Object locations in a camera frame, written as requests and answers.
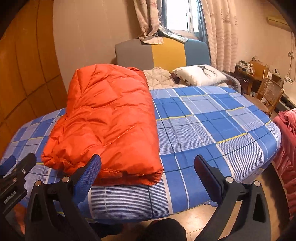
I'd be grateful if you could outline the orange down puffer jacket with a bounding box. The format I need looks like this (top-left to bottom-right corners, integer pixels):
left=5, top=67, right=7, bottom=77
left=41, top=64, right=164, bottom=186

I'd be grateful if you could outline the red pink puffer garment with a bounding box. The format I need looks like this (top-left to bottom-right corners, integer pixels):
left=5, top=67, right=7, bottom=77
left=273, top=109, right=295, bottom=218

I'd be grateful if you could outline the blue plaid bed sheet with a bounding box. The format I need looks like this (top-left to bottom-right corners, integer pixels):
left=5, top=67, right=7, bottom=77
left=0, top=86, right=282, bottom=220

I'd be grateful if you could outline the orange wooden wardrobe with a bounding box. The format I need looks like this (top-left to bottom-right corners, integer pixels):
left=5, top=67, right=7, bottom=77
left=1, top=1, right=67, bottom=155

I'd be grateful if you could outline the wicker back wooden chair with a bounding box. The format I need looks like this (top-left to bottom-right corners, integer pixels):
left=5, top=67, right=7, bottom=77
left=243, top=78, right=285, bottom=116

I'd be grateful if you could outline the wooden desk with clutter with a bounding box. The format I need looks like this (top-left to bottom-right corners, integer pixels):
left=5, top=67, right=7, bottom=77
left=233, top=59, right=280, bottom=95

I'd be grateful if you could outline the white printed pillow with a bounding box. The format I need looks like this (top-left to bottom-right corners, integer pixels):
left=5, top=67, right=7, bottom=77
left=172, top=64, right=227, bottom=86

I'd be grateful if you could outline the beige quilted blanket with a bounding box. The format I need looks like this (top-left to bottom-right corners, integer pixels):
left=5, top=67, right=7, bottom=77
left=143, top=67, right=186, bottom=90

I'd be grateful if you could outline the beige patterned right curtain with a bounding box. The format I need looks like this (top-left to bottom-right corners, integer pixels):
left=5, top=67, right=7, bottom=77
left=201, top=0, right=238, bottom=72

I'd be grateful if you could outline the beige patterned curtain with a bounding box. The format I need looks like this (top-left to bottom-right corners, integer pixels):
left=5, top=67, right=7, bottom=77
left=133, top=0, right=164, bottom=45
left=201, top=0, right=238, bottom=72

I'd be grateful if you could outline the beige patterned left curtain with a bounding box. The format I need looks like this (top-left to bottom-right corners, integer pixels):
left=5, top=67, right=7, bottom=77
left=133, top=0, right=164, bottom=45

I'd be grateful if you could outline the wall air conditioner unit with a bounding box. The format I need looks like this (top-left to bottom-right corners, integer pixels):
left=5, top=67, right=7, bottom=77
left=266, top=16, right=292, bottom=32

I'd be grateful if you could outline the bright window with frame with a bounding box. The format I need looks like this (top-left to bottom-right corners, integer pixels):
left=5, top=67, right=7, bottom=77
left=161, top=0, right=204, bottom=40

